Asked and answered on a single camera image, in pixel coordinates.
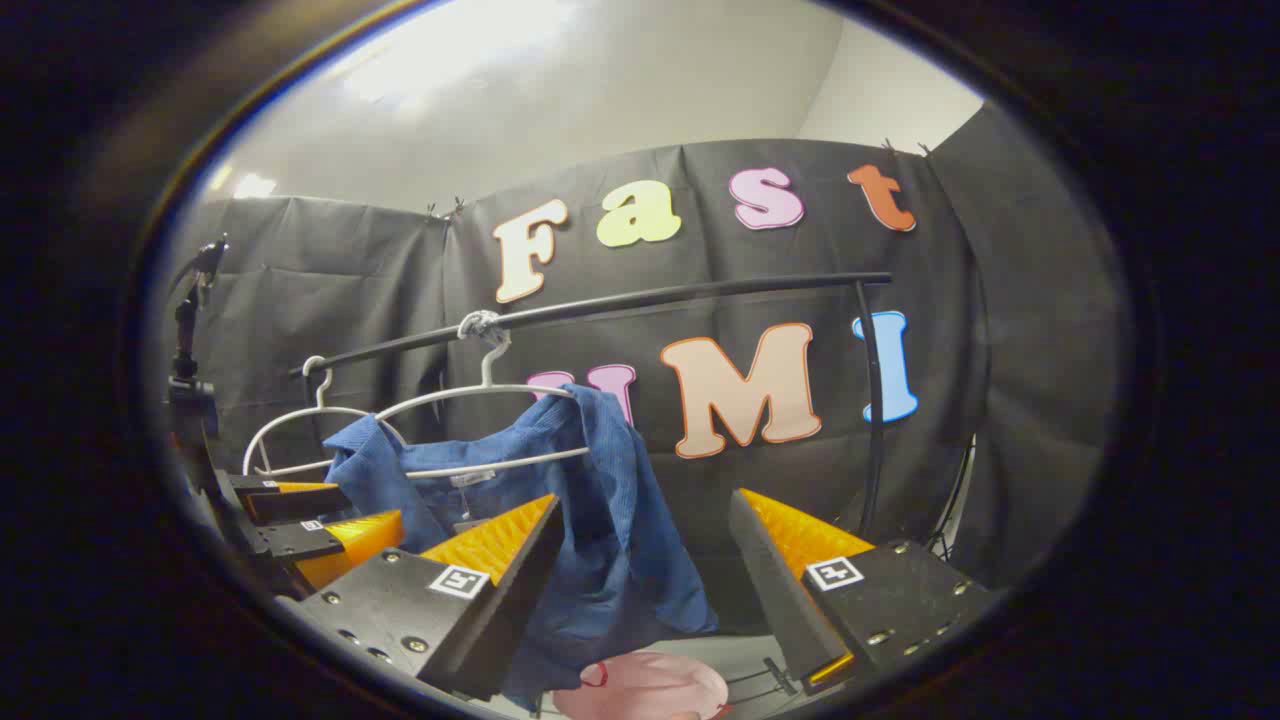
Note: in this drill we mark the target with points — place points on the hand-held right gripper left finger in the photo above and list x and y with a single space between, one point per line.
520 590

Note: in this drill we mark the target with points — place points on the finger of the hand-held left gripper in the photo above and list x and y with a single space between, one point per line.
305 540
300 505

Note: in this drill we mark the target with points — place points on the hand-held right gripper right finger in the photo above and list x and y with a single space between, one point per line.
770 590

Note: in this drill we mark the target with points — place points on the blue knit garment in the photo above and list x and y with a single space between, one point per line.
610 540

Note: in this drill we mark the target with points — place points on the pink laundry hamper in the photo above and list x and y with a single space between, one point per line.
650 690

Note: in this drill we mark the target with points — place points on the large white hanger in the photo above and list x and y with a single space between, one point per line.
487 368

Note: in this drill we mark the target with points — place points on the small white hanger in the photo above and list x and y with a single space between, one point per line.
322 395

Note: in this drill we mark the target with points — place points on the black clothes rack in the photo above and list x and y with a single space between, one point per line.
700 292

